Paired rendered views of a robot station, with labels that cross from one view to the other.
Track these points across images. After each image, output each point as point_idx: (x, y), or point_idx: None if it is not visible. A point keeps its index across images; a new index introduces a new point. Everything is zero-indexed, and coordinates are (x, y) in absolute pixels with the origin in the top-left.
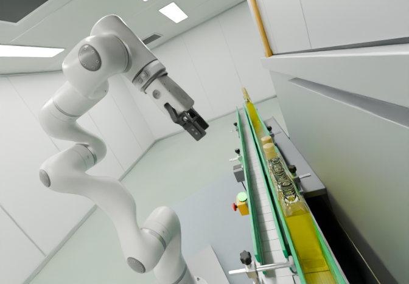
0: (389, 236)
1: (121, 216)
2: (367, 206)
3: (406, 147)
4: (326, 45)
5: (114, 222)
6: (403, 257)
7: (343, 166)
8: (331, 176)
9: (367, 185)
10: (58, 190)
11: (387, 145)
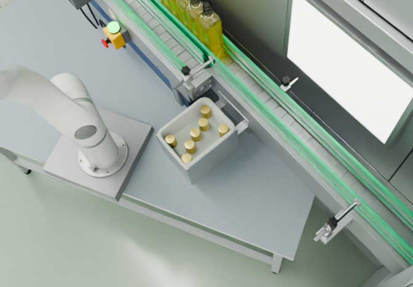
0: (266, 18)
1: (55, 98)
2: (255, 5)
3: None
4: None
5: (47, 107)
6: (271, 26)
7: None
8: None
9: None
10: None
11: None
